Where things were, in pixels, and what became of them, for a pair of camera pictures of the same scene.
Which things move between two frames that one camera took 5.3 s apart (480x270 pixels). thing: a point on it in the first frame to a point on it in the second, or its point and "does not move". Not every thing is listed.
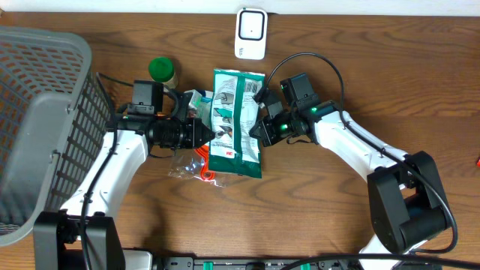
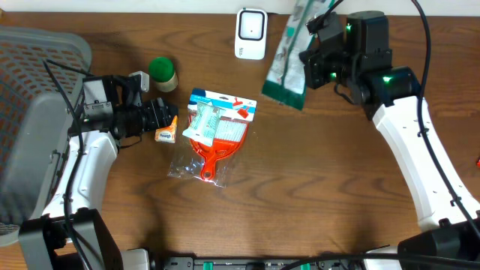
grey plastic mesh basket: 56,113 does not move
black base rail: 299,263 does not move
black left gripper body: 191,133 to 158,115
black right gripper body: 268,129 to 313,70
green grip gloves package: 235,110 to 286,80
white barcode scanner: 251,33 does not move
